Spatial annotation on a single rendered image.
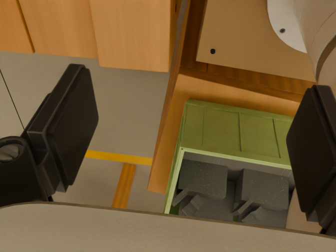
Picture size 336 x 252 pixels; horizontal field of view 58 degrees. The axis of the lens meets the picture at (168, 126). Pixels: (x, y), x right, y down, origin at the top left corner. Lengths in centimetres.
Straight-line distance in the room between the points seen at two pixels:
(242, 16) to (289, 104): 35
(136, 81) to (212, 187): 106
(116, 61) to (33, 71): 139
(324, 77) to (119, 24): 37
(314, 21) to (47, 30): 47
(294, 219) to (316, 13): 23
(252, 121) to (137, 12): 39
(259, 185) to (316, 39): 58
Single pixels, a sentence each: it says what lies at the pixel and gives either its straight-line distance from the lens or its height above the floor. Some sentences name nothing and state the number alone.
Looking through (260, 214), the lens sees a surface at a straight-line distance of 87.
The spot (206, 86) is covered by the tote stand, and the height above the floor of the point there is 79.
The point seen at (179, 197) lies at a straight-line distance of 82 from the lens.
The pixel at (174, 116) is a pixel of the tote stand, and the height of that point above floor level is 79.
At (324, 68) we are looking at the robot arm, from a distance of 32.
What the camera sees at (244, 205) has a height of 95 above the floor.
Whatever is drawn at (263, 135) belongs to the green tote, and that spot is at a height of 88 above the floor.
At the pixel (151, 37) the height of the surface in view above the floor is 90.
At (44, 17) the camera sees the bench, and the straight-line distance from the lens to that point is 64.
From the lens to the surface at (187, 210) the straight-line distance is 85.
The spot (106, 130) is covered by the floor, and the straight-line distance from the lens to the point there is 211.
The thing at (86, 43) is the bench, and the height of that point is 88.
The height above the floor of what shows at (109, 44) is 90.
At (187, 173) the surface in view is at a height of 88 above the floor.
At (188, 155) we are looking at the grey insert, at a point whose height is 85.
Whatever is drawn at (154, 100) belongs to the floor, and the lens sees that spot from 183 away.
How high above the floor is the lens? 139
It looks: 45 degrees down
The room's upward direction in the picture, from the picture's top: 170 degrees counter-clockwise
